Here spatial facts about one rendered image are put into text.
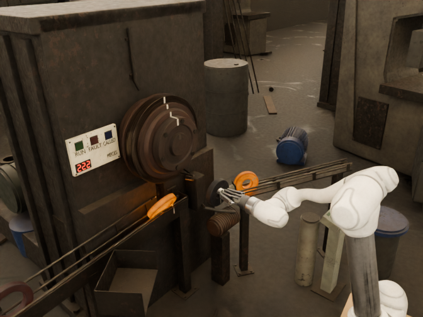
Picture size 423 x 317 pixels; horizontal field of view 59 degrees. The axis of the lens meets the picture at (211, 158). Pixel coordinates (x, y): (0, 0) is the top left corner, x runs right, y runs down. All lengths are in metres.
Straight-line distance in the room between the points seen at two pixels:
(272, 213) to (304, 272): 0.88
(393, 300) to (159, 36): 1.62
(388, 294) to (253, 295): 1.05
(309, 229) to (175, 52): 1.31
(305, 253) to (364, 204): 1.24
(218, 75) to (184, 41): 2.46
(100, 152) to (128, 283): 0.63
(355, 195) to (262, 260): 1.62
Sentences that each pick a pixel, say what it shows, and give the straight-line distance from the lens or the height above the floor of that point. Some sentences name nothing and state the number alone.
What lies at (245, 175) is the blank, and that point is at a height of 0.77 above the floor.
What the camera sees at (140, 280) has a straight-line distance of 1.89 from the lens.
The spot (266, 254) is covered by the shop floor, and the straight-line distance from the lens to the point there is 2.92.
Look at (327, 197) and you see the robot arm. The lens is 1.63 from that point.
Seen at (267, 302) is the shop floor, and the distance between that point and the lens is 2.59.
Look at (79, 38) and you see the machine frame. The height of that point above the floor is 1.66.
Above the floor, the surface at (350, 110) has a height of 0.53.
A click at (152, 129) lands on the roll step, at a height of 1.23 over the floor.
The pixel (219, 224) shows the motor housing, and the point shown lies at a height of 0.51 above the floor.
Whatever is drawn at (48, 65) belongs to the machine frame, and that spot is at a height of 1.57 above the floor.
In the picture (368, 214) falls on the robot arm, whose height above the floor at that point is 1.17.
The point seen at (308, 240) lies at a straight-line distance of 2.47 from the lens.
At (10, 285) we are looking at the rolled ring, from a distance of 1.80.
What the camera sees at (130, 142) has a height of 1.17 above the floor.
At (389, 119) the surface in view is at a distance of 4.18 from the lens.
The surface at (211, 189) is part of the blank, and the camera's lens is 1.97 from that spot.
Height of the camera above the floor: 1.89
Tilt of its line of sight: 26 degrees down
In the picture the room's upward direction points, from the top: 1 degrees counter-clockwise
